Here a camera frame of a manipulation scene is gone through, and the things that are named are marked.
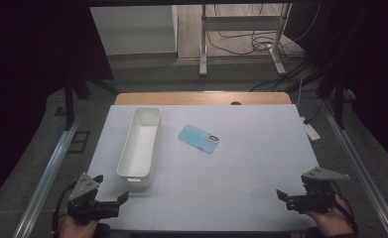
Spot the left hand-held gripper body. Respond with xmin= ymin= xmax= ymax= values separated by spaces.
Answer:
xmin=66 ymin=172 xmax=120 ymax=226

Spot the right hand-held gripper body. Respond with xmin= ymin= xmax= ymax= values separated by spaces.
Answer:
xmin=285 ymin=167 xmax=350 ymax=214

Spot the blue phone case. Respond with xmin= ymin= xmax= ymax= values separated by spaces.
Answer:
xmin=177 ymin=124 xmax=220 ymax=155

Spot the person's right hand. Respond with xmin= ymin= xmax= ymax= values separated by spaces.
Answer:
xmin=306 ymin=193 xmax=355 ymax=238

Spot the person's left hand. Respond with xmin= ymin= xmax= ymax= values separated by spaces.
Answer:
xmin=58 ymin=212 xmax=100 ymax=238

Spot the white table board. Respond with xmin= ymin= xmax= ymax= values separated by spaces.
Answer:
xmin=86 ymin=103 xmax=321 ymax=232

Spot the white plastic bin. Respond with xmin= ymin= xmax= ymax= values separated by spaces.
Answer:
xmin=116 ymin=106 xmax=162 ymax=190

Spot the white power strip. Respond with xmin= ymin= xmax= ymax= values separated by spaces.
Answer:
xmin=299 ymin=116 xmax=322 ymax=142

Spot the black stand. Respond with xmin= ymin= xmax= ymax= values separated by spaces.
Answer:
xmin=64 ymin=72 xmax=120 ymax=132
xmin=315 ymin=3 xmax=356 ymax=131

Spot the wooden table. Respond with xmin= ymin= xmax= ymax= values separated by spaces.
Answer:
xmin=114 ymin=91 xmax=293 ymax=106

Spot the black curtain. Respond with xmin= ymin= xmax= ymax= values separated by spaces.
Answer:
xmin=284 ymin=0 xmax=388 ymax=173
xmin=0 ymin=0 xmax=115 ymax=212

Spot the white cabinet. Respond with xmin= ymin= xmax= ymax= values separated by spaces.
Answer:
xmin=89 ymin=4 xmax=180 ymax=57

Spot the left hand-held gripper cable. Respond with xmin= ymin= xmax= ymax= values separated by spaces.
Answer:
xmin=51 ymin=179 xmax=79 ymax=238

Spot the hand-held gripper cable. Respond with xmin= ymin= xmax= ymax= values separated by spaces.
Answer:
xmin=51 ymin=179 xmax=79 ymax=238
xmin=333 ymin=190 xmax=360 ymax=233

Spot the right hand-held gripper cable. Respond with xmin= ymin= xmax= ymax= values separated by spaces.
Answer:
xmin=333 ymin=190 xmax=360 ymax=233

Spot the aluminium rail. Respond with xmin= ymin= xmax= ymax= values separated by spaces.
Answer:
xmin=323 ymin=98 xmax=388 ymax=238
xmin=12 ymin=115 xmax=83 ymax=238

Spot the tangle of black floor cables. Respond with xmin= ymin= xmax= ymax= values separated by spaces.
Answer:
xmin=205 ymin=3 xmax=322 ymax=93

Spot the white metal desk frame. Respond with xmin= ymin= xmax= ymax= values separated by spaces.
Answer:
xmin=198 ymin=3 xmax=294 ymax=77

